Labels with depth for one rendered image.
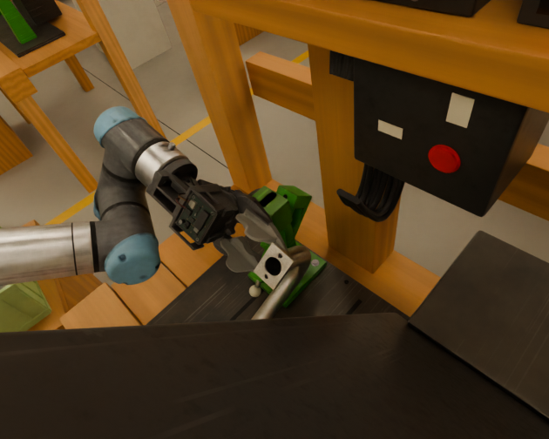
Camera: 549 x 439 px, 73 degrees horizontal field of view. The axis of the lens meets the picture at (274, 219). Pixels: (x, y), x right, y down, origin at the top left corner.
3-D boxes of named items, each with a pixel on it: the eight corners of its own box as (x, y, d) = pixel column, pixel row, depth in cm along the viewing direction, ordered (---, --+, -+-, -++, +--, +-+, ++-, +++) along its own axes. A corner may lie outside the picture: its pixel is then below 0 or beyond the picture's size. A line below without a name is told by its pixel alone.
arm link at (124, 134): (126, 144, 66) (137, 100, 62) (166, 180, 63) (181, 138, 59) (84, 149, 60) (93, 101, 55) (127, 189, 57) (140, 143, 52)
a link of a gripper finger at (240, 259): (246, 300, 49) (203, 249, 52) (267, 287, 55) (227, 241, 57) (260, 286, 48) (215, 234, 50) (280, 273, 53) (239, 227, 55)
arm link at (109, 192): (93, 243, 60) (105, 191, 55) (89, 199, 67) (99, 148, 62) (143, 244, 65) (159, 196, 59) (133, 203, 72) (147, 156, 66)
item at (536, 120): (480, 222, 40) (530, 100, 28) (350, 160, 49) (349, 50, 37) (532, 156, 44) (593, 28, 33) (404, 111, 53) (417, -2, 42)
